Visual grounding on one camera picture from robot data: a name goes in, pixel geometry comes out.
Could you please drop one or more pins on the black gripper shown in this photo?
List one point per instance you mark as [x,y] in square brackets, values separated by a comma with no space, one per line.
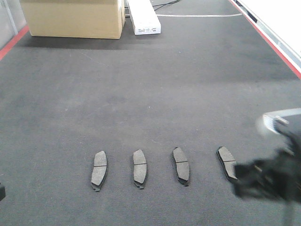
[280,176]

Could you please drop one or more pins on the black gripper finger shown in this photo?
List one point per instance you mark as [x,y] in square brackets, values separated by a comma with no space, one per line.
[2,192]

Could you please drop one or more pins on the large cardboard box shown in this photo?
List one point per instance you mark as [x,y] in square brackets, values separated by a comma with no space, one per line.
[96,19]

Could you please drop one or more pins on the brake pad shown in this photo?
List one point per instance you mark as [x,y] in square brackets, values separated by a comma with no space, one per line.
[181,166]
[140,168]
[99,170]
[228,162]

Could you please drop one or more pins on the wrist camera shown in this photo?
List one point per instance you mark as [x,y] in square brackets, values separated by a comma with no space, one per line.
[280,122]

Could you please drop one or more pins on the long white box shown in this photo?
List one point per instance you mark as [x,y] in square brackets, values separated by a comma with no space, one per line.
[143,17]

